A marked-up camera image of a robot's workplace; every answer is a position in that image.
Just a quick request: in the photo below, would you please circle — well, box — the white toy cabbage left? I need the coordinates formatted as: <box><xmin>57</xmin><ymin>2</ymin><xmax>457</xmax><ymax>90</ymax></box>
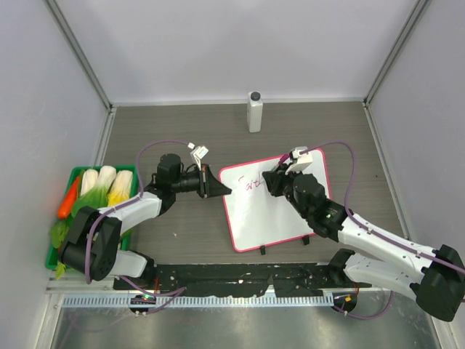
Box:
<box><xmin>79</xmin><ymin>169</ymin><xmax>99</xmax><ymax>196</ymax></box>

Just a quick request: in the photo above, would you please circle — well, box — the purple capped marker pen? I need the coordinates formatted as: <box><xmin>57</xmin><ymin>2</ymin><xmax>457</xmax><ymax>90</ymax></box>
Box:
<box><xmin>272</xmin><ymin>153</ymin><xmax>289</xmax><ymax>171</ymax></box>

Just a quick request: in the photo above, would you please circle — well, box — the white green toy cabbage middle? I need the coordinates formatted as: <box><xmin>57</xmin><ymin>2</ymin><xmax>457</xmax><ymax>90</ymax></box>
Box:
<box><xmin>94</xmin><ymin>166</ymin><xmax>116</xmax><ymax>193</ymax></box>

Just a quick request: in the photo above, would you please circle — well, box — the yellow white toy cabbage right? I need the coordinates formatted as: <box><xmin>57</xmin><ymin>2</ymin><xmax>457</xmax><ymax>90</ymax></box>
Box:
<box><xmin>108</xmin><ymin>170</ymin><xmax>133</xmax><ymax>206</ymax></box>

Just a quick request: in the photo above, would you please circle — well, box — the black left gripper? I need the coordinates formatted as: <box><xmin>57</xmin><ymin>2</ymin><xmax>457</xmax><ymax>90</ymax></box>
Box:
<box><xmin>172</xmin><ymin>164</ymin><xmax>230</xmax><ymax>198</ymax></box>

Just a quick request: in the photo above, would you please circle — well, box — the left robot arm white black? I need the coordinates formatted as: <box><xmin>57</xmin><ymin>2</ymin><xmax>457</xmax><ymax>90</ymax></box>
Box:
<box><xmin>58</xmin><ymin>153</ymin><xmax>232</xmax><ymax>290</ymax></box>

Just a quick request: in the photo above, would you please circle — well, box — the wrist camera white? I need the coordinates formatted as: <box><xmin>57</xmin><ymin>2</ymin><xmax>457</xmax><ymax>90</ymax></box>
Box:
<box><xmin>285</xmin><ymin>146</ymin><xmax>313</xmax><ymax>175</ymax></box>
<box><xmin>187</xmin><ymin>143</ymin><xmax>209</xmax><ymax>169</ymax></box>

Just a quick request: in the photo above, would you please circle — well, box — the white slotted cable duct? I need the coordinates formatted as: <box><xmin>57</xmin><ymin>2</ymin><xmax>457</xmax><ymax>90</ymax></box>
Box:
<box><xmin>62</xmin><ymin>292</ymin><xmax>333</xmax><ymax>308</ymax></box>

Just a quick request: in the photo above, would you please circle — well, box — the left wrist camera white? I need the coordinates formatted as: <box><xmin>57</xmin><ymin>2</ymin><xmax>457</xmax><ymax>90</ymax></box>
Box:
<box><xmin>187</xmin><ymin>143</ymin><xmax>209</xmax><ymax>169</ymax></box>

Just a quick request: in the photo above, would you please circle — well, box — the orange toy carrot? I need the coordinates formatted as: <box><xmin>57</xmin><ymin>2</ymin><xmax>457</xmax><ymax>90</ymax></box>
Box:
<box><xmin>57</xmin><ymin>177</ymin><xmax>80</xmax><ymax>220</ymax></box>

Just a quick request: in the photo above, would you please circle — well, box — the green leafy toy vegetable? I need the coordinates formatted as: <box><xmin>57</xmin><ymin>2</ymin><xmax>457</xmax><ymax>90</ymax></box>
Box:
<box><xmin>49</xmin><ymin>188</ymin><xmax>108</xmax><ymax>249</ymax></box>

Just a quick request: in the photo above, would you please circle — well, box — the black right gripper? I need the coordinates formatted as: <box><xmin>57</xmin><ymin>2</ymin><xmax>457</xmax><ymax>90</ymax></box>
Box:
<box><xmin>264</xmin><ymin>162</ymin><xmax>310</xmax><ymax>219</ymax></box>

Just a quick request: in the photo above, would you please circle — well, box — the pink framed whiteboard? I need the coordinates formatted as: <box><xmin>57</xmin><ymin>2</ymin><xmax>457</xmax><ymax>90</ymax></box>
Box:
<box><xmin>219</xmin><ymin>156</ymin><xmax>313</xmax><ymax>252</ymax></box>

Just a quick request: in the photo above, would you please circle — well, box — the green plastic tray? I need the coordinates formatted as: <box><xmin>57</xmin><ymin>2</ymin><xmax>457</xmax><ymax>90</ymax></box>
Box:
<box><xmin>45</xmin><ymin>165</ymin><xmax>139</xmax><ymax>277</ymax></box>

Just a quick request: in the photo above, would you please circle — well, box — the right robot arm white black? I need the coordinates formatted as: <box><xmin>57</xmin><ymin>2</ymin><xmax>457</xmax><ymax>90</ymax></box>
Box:
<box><xmin>262</xmin><ymin>166</ymin><xmax>464</xmax><ymax>322</ymax></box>

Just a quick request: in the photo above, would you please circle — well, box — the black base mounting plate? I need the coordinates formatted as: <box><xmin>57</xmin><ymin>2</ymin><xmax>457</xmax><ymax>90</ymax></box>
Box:
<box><xmin>135</xmin><ymin>263</ymin><xmax>370</xmax><ymax>298</ymax></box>

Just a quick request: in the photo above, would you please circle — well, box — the white bottle black cap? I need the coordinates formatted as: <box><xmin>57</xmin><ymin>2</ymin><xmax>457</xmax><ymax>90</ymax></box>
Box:
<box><xmin>247</xmin><ymin>91</ymin><xmax>263</xmax><ymax>133</ymax></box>

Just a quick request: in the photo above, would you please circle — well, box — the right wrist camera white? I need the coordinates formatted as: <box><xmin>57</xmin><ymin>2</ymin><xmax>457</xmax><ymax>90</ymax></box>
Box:
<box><xmin>285</xmin><ymin>146</ymin><xmax>313</xmax><ymax>175</ymax></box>

